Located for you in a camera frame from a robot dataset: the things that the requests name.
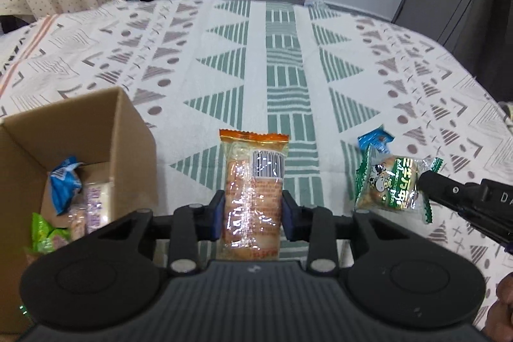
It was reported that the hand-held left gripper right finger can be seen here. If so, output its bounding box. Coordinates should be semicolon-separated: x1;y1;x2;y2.
282;190;406;274

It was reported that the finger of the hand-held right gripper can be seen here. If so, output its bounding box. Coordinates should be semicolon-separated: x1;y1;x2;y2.
418;170;484;213

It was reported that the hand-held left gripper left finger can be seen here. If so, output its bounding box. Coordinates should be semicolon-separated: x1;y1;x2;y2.
90;190;226;274

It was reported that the orange cracker packet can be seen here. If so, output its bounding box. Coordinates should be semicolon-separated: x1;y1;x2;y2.
218;129;290;262

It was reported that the green white biscuit packet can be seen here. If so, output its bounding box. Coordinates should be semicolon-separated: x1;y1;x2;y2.
355;146;445;225

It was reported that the blue cartoon snack packet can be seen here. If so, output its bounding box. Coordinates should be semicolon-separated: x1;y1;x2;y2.
357;128;396;155

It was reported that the brown cardboard box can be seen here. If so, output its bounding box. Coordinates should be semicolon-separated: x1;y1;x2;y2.
0;86;159;335

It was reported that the white rice cake packet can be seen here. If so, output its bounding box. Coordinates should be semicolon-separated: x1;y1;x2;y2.
82;182;114;234

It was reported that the clear yellow snack packet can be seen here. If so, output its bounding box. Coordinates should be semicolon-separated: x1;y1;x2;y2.
66;206;88;242

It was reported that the small blue white snack packet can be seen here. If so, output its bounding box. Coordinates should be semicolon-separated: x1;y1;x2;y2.
49;155;85;215

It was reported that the green seaweed snack packet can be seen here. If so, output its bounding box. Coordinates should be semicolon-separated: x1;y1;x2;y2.
26;212;72;255

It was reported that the person's right hand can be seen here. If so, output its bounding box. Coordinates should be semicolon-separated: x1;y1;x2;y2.
484;273;513;342

